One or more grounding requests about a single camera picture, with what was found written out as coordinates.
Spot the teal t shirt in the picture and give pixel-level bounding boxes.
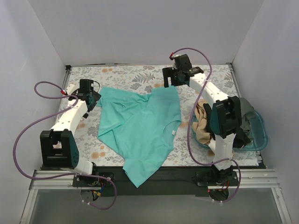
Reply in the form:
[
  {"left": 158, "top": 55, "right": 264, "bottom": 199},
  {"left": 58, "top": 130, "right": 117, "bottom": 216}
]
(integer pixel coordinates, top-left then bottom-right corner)
[{"left": 97, "top": 86, "right": 182, "bottom": 188}]

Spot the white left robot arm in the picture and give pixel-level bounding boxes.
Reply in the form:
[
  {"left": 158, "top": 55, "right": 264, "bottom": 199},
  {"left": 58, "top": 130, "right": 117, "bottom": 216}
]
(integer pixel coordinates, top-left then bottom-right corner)
[{"left": 40, "top": 79, "right": 101, "bottom": 187}]

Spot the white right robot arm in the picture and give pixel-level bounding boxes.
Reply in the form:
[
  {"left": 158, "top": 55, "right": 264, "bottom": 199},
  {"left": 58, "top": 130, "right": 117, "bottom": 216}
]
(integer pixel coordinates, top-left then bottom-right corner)
[{"left": 162, "top": 53, "right": 242, "bottom": 186}]

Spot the floral patterned table cover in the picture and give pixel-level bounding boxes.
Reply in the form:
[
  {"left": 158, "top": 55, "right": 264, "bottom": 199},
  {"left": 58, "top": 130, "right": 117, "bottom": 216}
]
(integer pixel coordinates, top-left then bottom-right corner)
[{"left": 43, "top": 64, "right": 263, "bottom": 167}]

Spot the grey t shirt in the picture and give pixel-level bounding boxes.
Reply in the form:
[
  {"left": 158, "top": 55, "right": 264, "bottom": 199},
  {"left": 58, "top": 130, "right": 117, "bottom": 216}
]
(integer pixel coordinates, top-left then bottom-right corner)
[{"left": 239, "top": 98, "right": 256, "bottom": 132}]

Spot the black t shirt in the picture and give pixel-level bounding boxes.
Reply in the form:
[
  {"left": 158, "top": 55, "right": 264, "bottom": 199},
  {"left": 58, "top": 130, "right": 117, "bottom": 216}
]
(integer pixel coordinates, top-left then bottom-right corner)
[{"left": 233, "top": 127, "right": 253, "bottom": 150}]

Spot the clear blue plastic basket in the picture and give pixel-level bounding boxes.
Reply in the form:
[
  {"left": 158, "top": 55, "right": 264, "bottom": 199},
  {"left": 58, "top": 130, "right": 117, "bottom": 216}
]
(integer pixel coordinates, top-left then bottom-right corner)
[{"left": 192, "top": 107, "right": 268, "bottom": 152}]

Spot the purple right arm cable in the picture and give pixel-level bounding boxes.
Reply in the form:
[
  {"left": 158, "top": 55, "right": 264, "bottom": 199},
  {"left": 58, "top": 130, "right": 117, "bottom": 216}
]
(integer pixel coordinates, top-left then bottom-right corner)
[{"left": 170, "top": 48, "right": 242, "bottom": 204}]

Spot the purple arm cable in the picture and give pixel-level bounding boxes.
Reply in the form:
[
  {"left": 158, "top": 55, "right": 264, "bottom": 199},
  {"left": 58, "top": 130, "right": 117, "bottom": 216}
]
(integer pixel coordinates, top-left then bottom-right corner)
[
  {"left": 170, "top": 48, "right": 242, "bottom": 204},
  {"left": 13, "top": 81, "right": 117, "bottom": 210}
]

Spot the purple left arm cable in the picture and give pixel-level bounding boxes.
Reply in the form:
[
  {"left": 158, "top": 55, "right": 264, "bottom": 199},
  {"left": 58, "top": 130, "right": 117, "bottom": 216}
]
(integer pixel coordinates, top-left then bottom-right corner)
[{"left": 13, "top": 81, "right": 117, "bottom": 210}]

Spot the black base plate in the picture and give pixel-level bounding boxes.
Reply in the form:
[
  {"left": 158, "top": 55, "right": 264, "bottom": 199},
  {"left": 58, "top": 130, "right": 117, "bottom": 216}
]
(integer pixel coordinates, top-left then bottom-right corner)
[{"left": 72, "top": 166, "right": 241, "bottom": 198}]

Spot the aluminium front rail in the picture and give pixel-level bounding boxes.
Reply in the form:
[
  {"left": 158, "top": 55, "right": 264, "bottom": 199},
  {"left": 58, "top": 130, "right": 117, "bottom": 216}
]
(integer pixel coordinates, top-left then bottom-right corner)
[{"left": 29, "top": 167, "right": 279, "bottom": 190}]

